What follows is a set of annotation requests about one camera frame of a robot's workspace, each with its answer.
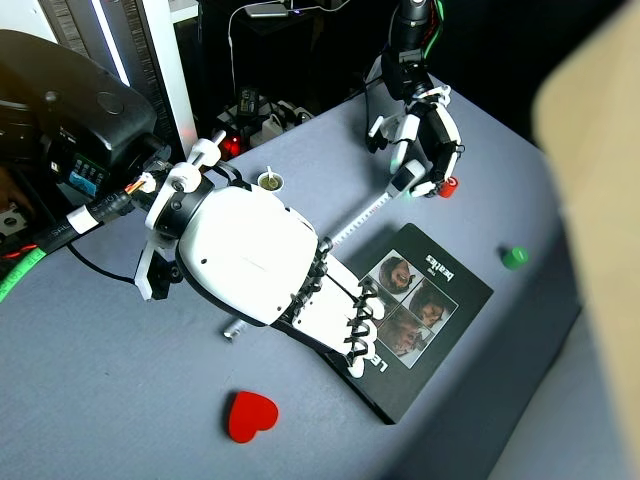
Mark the white perforated bracket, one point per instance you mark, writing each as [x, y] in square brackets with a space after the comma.
[11, 220]

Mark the beige blurred board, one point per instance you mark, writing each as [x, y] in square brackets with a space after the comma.
[600, 200]

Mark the red heart block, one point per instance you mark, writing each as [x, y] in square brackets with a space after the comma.
[252, 417]

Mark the white post with light strip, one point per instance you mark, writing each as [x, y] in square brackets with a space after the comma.
[170, 75]

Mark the black power adapter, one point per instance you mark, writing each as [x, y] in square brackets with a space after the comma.
[247, 102]

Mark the red cylinder block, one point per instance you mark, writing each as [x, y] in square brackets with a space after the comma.
[448, 189]

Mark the small white cup with spoon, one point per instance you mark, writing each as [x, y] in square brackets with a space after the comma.
[270, 183]

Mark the red glowing device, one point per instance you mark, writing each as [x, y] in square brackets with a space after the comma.
[231, 146]

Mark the grey table cloth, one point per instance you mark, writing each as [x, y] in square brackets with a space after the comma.
[125, 390]

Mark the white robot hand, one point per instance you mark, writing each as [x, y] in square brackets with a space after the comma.
[245, 250]
[445, 130]

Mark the flat silver device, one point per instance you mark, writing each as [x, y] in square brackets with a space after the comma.
[268, 11]

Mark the green cylinder block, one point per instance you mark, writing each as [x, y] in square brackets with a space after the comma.
[515, 258]

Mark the silver and black tape measure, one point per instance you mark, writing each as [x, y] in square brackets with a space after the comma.
[407, 177]

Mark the white power strip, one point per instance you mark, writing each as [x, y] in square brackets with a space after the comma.
[274, 125]

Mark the black Let It Be album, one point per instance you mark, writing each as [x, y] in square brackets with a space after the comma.
[450, 340]

